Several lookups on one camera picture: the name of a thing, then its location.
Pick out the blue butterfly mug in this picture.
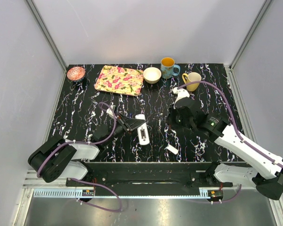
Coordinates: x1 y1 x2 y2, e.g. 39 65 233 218
160 57 181 79

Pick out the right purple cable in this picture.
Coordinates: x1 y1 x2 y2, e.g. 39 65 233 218
176 81 283 204

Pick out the white battery compartment cover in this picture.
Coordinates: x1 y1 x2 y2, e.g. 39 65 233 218
166 145 179 154

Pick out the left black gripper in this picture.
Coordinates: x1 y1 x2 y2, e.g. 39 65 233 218
104 113 145 146

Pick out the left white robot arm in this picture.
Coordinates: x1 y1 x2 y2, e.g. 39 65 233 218
28 113 146 186

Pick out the right aluminium frame post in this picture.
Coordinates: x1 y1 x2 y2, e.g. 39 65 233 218
229 0 274 71

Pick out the aluminium frame post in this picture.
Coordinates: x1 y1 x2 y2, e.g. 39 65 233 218
24 0 67 72
229 0 274 71

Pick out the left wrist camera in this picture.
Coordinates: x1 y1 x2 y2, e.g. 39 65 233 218
106 105 116 118

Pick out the left aluminium frame post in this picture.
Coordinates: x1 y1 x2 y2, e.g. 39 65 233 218
24 0 67 72

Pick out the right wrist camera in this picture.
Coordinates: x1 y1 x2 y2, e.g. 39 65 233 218
173 87 190 109

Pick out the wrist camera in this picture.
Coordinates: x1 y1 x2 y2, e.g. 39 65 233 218
106 105 116 118
173 87 190 109

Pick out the floral rectangular tray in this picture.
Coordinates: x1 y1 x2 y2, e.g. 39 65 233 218
94 65 144 96

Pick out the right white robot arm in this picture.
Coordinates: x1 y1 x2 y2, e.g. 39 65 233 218
168 104 283 200

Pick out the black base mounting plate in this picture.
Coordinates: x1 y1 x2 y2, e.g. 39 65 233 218
66 161 234 197

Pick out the red patterned small bowl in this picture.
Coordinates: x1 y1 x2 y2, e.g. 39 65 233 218
67 66 85 82

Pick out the white remote control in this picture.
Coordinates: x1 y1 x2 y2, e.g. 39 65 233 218
135 114 150 145

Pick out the cream ceramic bowl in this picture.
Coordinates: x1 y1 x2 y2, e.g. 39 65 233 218
143 67 161 84

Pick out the yellow mug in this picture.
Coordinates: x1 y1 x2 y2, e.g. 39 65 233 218
182 72 202 92

